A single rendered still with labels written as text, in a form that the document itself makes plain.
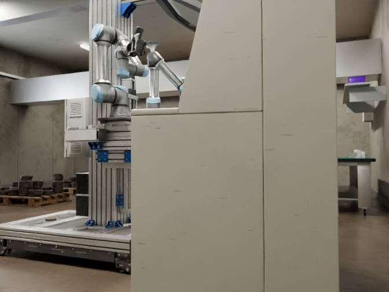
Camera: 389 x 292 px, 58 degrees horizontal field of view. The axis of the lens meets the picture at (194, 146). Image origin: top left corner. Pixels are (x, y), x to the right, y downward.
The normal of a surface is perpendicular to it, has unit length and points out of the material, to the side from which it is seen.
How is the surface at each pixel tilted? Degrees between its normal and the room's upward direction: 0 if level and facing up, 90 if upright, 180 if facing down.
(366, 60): 90
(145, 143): 90
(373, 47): 90
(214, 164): 90
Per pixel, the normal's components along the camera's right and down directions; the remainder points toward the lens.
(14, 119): 0.93, -0.01
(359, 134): -0.37, -0.03
